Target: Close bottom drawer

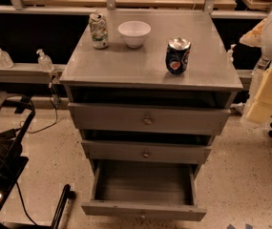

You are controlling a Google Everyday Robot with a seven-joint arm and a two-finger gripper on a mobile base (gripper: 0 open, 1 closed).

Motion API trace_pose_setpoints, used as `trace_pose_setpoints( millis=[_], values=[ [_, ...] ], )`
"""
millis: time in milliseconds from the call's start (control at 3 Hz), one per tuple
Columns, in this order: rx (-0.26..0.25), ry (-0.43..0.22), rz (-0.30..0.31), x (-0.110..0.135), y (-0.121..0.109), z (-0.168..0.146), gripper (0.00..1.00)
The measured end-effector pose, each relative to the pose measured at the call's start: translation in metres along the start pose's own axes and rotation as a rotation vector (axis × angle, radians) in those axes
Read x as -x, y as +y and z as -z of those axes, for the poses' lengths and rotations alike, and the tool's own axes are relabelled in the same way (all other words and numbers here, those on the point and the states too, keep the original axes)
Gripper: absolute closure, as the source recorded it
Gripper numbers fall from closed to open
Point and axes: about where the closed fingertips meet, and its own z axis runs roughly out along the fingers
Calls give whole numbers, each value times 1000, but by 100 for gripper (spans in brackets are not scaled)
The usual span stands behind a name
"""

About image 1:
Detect clear pump bottle far left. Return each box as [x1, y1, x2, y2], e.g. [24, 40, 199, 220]
[0, 48, 13, 68]

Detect grey bottom drawer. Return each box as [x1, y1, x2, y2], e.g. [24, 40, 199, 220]
[82, 160, 206, 221]

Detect green white soda can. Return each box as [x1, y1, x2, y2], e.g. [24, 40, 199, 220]
[89, 12, 109, 49]

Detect clear pump bottle right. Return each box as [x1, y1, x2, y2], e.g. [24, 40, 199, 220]
[227, 44, 237, 63]

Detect grey top drawer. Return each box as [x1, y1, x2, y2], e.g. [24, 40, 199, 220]
[69, 92, 230, 135]

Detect black chair leg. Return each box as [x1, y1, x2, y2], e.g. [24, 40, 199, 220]
[51, 184, 75, 229]

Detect clear pump bottle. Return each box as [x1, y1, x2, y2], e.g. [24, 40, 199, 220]
[36, 49, 54, 73]
[0, 48, 13, 68]
[227, 44, 237, 63]

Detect blue pepsi can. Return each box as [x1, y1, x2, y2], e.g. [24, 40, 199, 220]
[165, 37, 191, 74]

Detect grey drawer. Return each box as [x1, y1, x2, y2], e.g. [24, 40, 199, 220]
[82, 160, 206, 221]
[69, 92, 230, 135]
[82, 139, 211, 164]

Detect white bowl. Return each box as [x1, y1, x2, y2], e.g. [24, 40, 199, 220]
[118, 21, 151, 49]

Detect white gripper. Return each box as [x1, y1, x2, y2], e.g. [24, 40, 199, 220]
[245, 64, 272, 124]

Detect black floor cable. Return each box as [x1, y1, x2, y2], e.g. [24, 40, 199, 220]
[19, 79, 62, 135]

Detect grey middle drawer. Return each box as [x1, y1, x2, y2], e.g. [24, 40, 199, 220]
[82, 139, 211, 164]

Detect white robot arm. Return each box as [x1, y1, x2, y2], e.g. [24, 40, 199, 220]
[240, 11, 272, 124]

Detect grey three-drawer cabinet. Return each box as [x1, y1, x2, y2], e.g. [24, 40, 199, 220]
[59, 9, 244, 177]

